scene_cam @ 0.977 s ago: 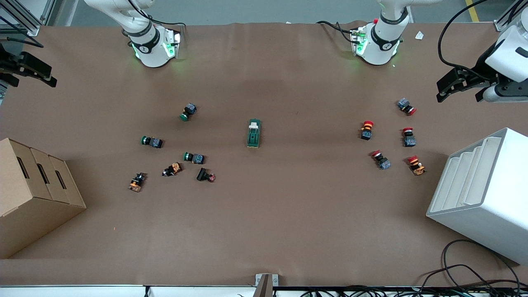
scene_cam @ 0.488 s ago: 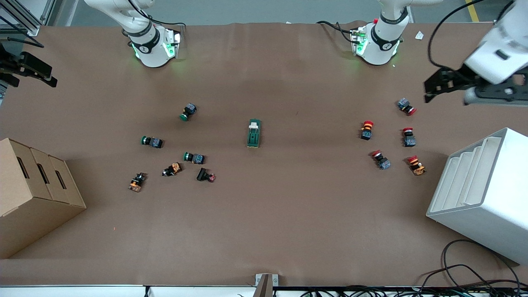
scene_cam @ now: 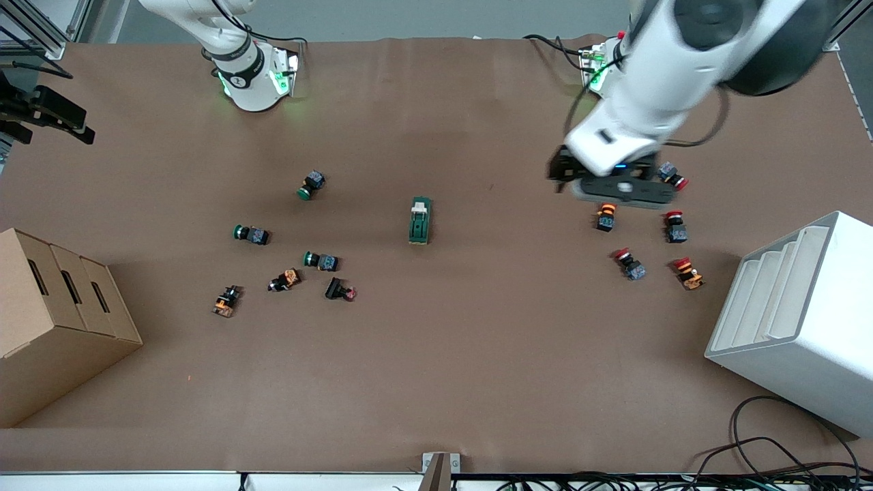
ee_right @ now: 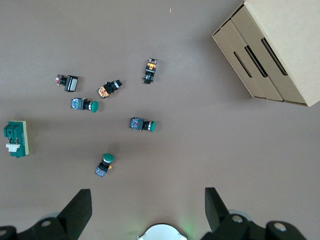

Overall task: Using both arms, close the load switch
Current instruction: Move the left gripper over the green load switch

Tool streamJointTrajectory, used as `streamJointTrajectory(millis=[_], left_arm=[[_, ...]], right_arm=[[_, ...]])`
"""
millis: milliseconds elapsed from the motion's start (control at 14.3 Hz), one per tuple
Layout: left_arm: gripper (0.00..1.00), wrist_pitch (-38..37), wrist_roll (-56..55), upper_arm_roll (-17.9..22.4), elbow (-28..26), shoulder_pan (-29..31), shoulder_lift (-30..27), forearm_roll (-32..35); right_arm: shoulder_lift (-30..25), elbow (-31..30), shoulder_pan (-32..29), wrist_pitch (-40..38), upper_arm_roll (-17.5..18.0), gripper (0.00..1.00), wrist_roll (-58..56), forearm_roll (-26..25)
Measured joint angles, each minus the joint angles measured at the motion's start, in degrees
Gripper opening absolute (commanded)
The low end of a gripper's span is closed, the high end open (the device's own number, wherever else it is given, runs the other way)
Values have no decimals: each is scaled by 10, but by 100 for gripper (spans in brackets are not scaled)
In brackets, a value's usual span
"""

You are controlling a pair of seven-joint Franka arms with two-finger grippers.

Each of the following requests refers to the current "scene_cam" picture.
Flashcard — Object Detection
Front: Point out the green load switch white lever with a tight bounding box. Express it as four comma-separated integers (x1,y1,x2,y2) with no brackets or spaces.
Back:
408,196,434,246

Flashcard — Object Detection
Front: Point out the red button orange contact block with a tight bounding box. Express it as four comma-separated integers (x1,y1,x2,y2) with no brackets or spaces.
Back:
671,256,706,291

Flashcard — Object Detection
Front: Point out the brown paper table cover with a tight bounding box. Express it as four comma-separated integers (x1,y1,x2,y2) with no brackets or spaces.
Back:
0,35,873,473

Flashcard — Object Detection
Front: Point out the black square pushbutton white face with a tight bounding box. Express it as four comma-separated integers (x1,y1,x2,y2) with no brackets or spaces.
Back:
324,276,357,302

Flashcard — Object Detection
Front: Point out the white stepped plastic rack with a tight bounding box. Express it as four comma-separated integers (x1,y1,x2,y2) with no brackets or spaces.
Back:
705,210,873,439

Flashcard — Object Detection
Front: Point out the brown cardboard stepped box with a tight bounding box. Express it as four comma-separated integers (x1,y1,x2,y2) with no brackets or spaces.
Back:
0,228,144,428

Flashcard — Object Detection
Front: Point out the red mushroom pushbutton switch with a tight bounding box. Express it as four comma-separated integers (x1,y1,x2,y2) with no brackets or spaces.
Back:
663,211,689,244
657,162,690,191
611,248,647,282

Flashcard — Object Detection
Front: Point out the black cable at arm base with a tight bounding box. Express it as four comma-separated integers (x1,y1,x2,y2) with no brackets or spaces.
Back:
524,33,615,69

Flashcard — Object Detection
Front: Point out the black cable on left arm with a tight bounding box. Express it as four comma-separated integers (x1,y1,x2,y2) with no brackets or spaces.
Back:
563,55,732,149

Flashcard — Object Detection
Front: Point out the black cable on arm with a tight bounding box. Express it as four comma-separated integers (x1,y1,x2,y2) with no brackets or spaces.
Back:
210,0,308,48
563,55,732,149

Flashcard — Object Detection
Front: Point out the aluminium frame profile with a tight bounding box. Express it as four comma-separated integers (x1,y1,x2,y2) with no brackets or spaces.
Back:
822,0,873,53
0,0,93,61

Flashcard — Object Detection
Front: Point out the black looping floor cable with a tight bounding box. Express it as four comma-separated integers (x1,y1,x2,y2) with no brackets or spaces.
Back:
730,396,863,478

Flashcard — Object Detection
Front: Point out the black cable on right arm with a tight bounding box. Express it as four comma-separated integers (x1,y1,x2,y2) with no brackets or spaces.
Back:
210,0,308,48

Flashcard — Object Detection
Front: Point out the aluminium table edge bracket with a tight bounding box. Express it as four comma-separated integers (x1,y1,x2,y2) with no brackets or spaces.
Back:
421,451,461,491

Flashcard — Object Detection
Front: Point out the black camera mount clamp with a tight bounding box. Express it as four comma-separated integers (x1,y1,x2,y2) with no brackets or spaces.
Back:
0,65,96,145

